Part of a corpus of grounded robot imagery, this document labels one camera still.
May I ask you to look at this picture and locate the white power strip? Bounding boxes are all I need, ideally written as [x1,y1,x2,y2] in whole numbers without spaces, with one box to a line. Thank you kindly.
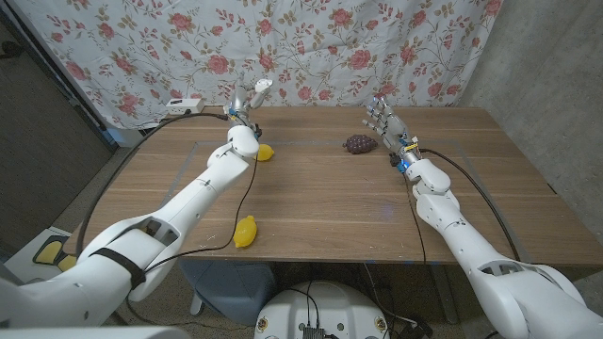
[165,97,205,117]

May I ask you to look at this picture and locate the yellow and black floor mat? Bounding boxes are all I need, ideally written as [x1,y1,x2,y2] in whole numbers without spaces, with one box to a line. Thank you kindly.
[31,234,80,274]

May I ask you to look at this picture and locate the floral print backdrop curtain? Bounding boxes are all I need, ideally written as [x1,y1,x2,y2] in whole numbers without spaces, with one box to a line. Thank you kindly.
[8,0,503,131]

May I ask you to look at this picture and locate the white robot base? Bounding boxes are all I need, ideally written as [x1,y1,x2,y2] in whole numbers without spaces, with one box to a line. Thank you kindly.
[253,281,390,339]

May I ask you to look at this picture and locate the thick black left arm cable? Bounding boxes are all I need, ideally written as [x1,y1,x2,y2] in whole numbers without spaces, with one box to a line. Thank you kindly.
[74,111,231,259]

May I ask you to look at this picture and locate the purple toy grape cluster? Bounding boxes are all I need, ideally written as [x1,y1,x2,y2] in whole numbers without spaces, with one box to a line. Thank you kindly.
[342,134,379,155]

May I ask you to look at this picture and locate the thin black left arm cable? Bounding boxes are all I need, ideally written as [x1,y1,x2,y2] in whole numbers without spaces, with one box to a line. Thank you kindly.
[142,153,260,275]

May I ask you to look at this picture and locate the yellow toy lemon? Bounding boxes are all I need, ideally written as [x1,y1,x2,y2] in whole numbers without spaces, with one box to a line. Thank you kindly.
[232,215,258,250]
[255,143,276,163]

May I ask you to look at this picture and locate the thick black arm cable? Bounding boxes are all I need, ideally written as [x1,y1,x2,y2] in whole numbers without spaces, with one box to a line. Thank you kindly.
[74,111,231,259]
[418,148,523,263]

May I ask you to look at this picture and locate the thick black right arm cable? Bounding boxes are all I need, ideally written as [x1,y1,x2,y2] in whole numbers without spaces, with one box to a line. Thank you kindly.
[418,148,523,263]

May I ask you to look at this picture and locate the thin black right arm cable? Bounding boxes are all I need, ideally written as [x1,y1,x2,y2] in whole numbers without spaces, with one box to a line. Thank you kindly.
[402,171,428,265]

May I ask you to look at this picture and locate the grey table leg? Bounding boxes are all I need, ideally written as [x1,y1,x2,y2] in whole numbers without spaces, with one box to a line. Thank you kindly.
[427,263,461,326]

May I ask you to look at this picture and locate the black power adapter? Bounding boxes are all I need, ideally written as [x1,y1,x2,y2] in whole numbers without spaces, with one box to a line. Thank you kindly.
[398,318,434,339]

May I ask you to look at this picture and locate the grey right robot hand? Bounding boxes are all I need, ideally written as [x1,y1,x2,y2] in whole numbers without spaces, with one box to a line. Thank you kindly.
[361,96,421,173]

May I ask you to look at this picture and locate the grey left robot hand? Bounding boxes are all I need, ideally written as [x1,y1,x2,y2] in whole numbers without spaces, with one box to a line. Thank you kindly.
[227,73,266,137]

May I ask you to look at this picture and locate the white robot chest edge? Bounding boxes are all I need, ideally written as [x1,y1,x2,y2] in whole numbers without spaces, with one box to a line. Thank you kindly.
[0,326,190,339]

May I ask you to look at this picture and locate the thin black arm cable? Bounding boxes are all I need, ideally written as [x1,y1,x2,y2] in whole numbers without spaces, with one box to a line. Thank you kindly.
[402,171,428,265]
[142,153,260,275]

